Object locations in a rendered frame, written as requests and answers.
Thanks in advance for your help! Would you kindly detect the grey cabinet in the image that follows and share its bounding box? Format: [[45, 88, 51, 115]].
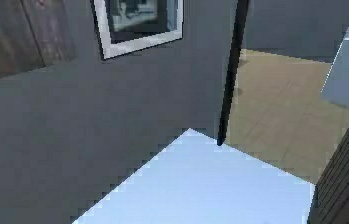
[[320, 21, 349, 111]]

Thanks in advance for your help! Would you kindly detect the white framed wall picture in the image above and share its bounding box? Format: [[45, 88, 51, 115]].
[[90, 0, 185, 61]]

